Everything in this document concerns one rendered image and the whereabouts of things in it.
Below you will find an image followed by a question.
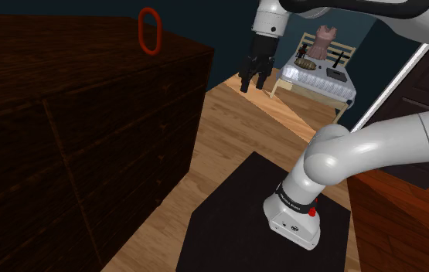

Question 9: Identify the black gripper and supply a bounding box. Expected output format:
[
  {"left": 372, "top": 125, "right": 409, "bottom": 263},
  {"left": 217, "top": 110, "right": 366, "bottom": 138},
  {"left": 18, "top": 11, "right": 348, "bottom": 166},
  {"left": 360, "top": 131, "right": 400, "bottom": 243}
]
[{"left": 237, "top": 32, "right": 279, "bottom": 94}]

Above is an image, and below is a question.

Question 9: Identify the wooden bed with white mattress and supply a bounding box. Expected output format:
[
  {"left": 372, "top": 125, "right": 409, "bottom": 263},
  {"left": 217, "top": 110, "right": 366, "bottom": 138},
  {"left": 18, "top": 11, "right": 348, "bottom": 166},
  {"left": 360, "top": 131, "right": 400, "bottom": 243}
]
[{"left": 269, "top": 25, "right": 357, "bottom": 124}]

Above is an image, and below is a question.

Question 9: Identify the black robot stand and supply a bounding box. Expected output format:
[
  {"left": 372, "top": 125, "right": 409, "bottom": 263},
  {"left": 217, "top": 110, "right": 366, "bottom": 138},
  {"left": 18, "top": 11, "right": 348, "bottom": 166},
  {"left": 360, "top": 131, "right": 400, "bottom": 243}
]
[{"left": 175, "top": 151, "right": 352, "bottom": 272}]

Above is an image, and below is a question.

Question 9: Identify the dark wooden door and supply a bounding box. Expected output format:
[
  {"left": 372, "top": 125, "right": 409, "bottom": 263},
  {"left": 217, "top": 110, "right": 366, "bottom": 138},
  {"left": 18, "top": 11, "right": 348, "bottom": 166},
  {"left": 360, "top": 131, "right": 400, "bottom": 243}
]
[{"left": 350, "top": 42, "right": 429, "bottom": 190}]

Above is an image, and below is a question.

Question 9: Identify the dark wooden chest of drawers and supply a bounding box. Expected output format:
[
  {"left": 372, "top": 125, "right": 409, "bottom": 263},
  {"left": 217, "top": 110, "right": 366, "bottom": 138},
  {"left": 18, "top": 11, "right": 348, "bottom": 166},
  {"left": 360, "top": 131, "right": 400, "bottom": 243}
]
[{"left": 0, "top": 14, "right": 215, "bottom": 272}]

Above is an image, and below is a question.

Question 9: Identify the red oval ring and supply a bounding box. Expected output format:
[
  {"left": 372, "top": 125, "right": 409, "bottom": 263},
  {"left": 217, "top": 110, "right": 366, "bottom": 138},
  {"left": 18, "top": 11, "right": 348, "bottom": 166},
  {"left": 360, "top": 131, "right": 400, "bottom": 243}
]
[{"left": 138, "top": 7, "right": 162, "bottom": 56}]

